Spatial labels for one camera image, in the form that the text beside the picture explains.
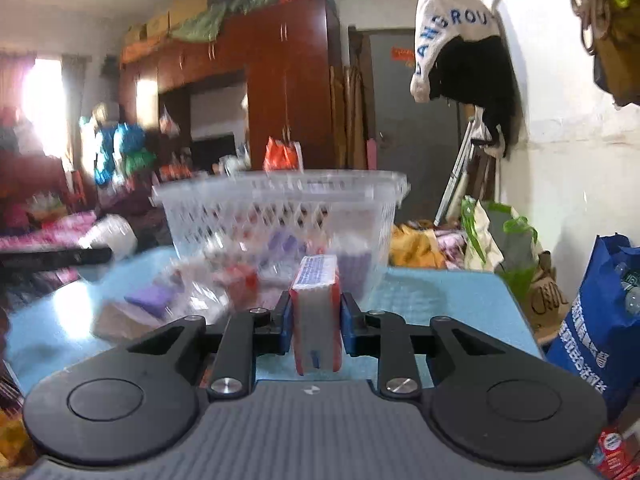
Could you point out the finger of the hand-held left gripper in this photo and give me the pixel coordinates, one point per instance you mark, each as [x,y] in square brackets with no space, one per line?
[60,257]

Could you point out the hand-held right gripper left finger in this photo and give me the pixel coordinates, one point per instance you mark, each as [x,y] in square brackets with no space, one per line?
[286,322]

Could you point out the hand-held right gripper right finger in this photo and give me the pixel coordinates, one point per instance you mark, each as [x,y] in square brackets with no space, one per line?
[347,329]

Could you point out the white blue tissue packet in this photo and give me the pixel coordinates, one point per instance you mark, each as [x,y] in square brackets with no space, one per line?
[315,310]

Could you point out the white paper roll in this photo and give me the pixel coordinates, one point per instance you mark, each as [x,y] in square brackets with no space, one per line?
[114,237]

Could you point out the white plastic basket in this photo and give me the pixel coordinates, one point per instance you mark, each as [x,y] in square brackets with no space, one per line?
[260,200]

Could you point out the pink floral bedspread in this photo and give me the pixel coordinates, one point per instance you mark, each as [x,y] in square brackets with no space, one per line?
[45,230]

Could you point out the red pink box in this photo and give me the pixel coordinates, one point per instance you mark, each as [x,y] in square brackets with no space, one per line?
[239,284]

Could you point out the large purple tissue packet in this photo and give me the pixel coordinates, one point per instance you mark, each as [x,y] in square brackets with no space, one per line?
[352,262]

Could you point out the pile of dark clothes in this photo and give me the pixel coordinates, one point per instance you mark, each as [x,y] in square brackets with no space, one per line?
[135,210]

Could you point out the plain cardboard box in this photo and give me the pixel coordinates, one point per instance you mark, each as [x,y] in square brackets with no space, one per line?
[122,322]

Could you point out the small purple tissue packet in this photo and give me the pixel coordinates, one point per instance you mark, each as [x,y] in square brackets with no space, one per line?
[152,300]

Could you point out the yellow cloth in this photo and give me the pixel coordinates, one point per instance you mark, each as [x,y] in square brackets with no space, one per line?
[415,247]

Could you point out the blue stuffed bags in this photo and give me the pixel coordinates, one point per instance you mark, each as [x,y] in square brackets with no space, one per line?
[120,152]

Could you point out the orange white plastic bag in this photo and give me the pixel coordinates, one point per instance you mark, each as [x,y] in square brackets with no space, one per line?
[282,155]

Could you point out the green white shopping bag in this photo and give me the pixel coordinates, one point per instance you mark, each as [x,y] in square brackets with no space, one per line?
[505,245]

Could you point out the black television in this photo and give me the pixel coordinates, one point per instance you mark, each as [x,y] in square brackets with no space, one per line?
[212,152]

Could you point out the metal crutches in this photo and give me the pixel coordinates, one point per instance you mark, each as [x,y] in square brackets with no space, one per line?
[457,170]

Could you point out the brown paper bag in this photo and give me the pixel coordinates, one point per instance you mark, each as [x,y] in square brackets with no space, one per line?
[547,295]

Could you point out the grey door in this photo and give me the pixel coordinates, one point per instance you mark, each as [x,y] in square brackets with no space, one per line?
[415,135]

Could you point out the brown wooden wardrobe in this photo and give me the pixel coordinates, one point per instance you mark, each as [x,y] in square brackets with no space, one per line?
[280,75]

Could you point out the blue tote bag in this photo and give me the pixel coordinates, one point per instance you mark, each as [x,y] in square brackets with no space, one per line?
[595,340]

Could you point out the row of cardboard boxes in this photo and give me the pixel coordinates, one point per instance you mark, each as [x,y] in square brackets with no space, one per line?
[165,17]

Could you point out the green cloth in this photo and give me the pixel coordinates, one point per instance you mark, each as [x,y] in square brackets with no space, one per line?
[215,17]

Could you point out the clear plastic bottle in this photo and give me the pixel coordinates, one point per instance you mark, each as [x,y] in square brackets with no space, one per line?
[630,287]

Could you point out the small red carton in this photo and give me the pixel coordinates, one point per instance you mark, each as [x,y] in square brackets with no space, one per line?
[607,452]

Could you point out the white black hanging garment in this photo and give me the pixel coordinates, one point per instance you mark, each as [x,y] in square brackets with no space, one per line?
[465,60]

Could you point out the brown hanging bag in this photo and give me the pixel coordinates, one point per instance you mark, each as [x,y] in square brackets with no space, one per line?
[617,55]

